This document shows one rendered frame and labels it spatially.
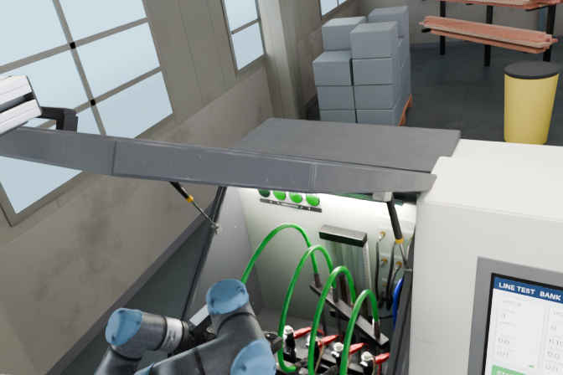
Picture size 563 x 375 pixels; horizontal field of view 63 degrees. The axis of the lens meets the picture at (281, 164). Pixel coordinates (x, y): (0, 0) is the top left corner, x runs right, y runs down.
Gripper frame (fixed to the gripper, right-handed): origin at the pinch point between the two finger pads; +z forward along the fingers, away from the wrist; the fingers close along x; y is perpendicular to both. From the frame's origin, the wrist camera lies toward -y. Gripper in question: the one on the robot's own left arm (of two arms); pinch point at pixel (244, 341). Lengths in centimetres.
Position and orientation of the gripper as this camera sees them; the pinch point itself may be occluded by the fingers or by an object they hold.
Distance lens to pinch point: 126.3
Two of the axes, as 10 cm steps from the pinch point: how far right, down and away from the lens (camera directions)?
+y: -3.3, 9.2, -2.0
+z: 7.2, 3.8, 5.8
